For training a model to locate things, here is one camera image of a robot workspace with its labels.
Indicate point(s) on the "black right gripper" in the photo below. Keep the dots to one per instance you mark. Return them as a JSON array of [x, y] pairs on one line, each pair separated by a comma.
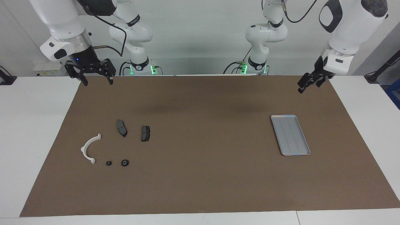
[[87, 57]]

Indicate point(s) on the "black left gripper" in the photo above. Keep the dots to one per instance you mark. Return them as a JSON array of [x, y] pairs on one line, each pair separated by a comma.
[[320, 70]]

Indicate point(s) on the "large black bearing gear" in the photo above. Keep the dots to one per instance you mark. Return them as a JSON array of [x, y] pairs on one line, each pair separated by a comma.
[[125, 162]]

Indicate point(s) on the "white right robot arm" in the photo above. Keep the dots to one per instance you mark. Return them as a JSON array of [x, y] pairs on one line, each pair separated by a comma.
[[56, 18]]

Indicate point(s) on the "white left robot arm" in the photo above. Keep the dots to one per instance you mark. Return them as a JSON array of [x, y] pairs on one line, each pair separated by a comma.
[[353, 31]]

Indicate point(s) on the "silver metal tray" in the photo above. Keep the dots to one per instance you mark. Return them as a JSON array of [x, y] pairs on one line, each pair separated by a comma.
[[290, 136]]

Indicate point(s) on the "long dark grey brake pad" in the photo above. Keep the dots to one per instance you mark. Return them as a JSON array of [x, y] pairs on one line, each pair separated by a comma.
[[121, 128]]

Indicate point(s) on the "black angled stand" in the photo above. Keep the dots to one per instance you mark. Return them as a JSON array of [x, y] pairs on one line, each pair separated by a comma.
[[381, 70]]

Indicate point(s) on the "blue crate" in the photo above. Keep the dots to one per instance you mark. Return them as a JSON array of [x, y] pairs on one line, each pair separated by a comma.
[[394, 93]]

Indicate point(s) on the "short dark grey brake pad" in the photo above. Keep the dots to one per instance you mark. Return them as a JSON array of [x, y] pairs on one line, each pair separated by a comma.
[[145, 133]]

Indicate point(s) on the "brown table mat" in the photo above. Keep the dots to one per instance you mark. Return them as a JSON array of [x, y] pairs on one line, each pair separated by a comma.
[[200, 181]]

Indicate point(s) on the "white wall power box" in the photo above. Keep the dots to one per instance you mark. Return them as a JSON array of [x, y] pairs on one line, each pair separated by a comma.
[[47, 69]]

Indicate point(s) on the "white semicircular bracket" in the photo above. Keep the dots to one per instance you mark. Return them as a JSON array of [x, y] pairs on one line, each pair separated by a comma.
[[84, 147]]

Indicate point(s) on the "black clamp mount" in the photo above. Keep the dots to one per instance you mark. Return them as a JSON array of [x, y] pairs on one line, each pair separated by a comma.
[[6, 78]]

